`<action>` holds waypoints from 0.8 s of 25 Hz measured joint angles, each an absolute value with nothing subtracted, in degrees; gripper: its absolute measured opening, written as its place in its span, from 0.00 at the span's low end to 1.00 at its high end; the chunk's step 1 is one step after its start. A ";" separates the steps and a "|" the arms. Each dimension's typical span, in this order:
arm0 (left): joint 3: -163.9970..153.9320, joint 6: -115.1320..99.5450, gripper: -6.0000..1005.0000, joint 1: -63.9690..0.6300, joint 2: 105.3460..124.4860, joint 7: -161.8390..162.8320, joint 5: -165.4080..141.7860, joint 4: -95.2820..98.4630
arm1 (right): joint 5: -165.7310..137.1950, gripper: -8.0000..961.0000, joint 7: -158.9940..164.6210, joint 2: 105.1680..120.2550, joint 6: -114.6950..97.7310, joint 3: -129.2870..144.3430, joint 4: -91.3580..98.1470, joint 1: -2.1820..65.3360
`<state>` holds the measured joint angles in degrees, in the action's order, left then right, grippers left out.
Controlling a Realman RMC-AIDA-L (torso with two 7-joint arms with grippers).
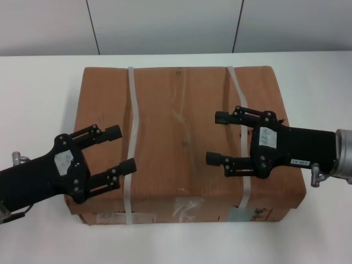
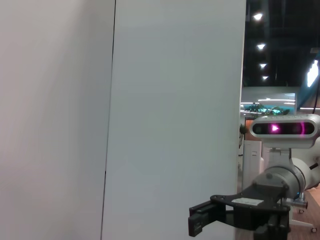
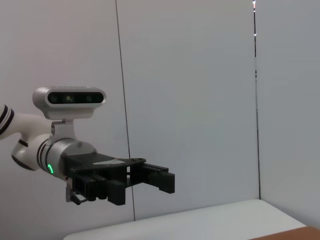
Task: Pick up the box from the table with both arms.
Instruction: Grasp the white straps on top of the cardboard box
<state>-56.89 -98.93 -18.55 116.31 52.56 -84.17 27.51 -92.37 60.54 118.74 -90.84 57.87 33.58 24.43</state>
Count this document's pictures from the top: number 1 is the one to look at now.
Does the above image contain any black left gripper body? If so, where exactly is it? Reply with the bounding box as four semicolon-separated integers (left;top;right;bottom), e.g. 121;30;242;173
0;134;91;213

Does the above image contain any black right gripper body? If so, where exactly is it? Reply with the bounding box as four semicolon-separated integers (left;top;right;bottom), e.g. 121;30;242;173
249;111;339;179

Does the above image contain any white plastic packing strap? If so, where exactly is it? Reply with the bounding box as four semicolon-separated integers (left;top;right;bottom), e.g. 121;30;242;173
225;65;254;210
123;65;141;225

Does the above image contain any brown cardboard box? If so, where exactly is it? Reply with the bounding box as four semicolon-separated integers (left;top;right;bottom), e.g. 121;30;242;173
63;65;307;226

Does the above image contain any silver left elbow connector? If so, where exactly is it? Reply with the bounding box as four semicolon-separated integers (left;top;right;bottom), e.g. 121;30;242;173
11;151;30;165

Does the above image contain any silver right elbow connector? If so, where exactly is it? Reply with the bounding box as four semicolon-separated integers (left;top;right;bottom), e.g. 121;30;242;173
310;162;331;188

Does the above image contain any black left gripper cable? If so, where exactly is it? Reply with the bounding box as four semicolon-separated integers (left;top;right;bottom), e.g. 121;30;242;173
15;203;37;218

